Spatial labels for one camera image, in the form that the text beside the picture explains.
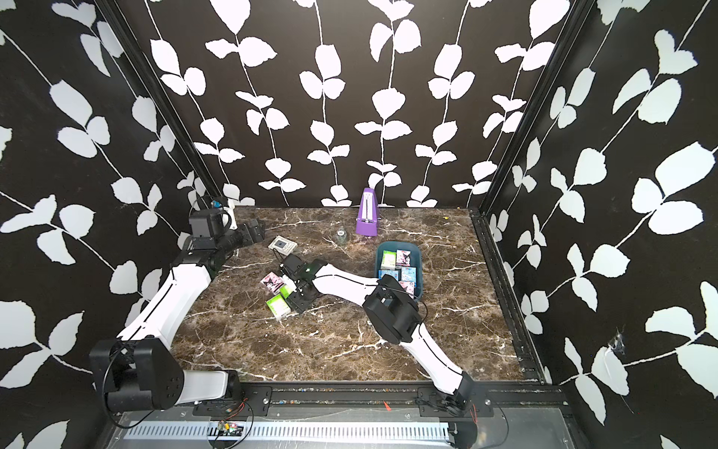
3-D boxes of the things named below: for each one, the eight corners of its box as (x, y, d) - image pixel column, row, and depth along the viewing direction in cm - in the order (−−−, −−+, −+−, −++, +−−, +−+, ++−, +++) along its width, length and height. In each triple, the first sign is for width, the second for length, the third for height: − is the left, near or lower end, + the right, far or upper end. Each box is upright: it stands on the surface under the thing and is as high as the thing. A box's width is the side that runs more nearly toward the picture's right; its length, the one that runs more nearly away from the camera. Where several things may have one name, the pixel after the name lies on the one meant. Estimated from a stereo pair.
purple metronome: (357, 236, 114) (356, 204, 100) (357, 219, 120) (357, 187, 106) (377, 236, 114) (378, 204, 100) (376, 220, 120) (378, 187, 106)
